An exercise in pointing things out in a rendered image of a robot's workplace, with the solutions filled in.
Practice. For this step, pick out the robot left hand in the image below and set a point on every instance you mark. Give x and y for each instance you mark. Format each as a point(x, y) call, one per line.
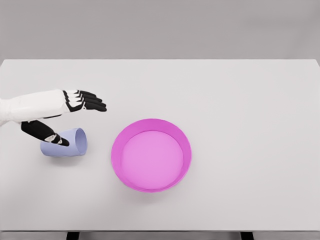
point(45, 105)

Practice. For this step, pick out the lavender plastic cup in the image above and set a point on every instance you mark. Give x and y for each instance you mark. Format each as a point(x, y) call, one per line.
point(72, 145)

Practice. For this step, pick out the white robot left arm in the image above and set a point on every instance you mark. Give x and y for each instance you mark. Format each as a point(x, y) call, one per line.
point(6, 110)

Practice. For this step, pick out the pink round plate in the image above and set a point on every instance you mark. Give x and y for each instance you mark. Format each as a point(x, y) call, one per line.
point(151, 156)

